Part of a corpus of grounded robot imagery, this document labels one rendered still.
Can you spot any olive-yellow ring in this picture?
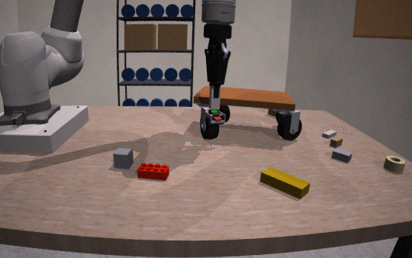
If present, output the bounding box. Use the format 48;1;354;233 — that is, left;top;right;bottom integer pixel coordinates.
384;156;406;173

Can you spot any red toy building brick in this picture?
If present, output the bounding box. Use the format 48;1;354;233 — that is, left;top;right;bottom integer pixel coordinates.
137;163;169;181

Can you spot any yellow rectangular block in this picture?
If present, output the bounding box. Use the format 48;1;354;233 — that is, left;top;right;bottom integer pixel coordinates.
260;167;310;199

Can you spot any small brown block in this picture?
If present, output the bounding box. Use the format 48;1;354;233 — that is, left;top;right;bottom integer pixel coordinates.
330;137;343;148

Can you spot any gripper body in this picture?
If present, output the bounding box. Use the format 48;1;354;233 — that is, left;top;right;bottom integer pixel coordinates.
204;24;232;58

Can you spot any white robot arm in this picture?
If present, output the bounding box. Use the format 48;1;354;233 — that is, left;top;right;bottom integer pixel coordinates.
0;0;236;127

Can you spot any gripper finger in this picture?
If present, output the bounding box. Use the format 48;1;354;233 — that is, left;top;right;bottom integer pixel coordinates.
209;44;230;109
204;45;213;108

